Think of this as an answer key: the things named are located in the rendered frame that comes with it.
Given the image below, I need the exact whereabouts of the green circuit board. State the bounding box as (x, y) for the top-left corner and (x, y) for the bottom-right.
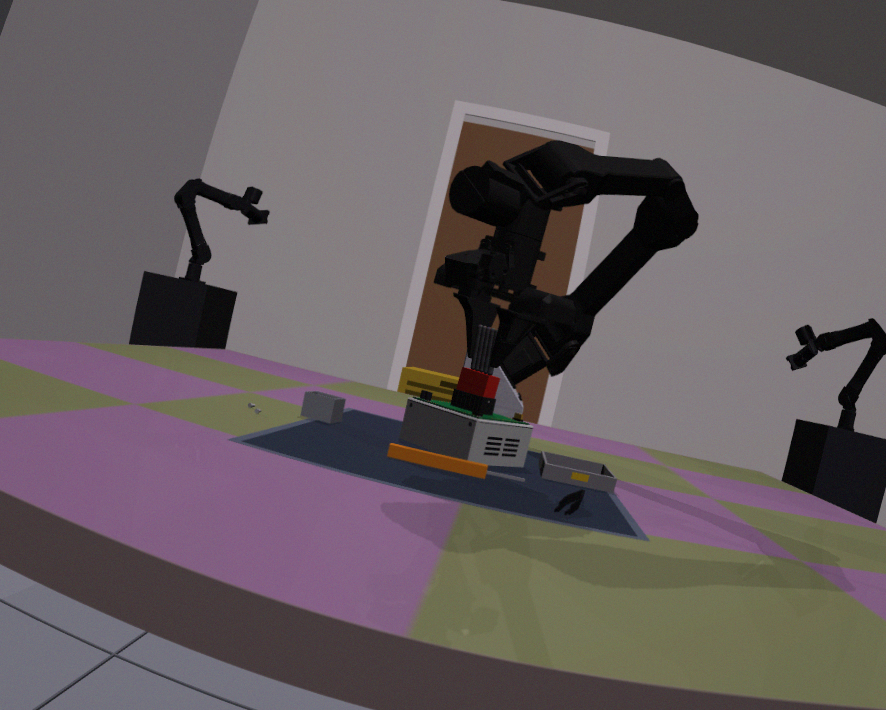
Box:
(413, 397), (529, 425)

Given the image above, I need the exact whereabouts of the red power plug with black cables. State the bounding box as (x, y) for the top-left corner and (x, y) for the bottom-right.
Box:
(456, 325), (500, 399)

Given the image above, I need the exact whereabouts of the dark blue work mat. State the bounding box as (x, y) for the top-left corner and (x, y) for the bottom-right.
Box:
(227, 408), (650, 541)

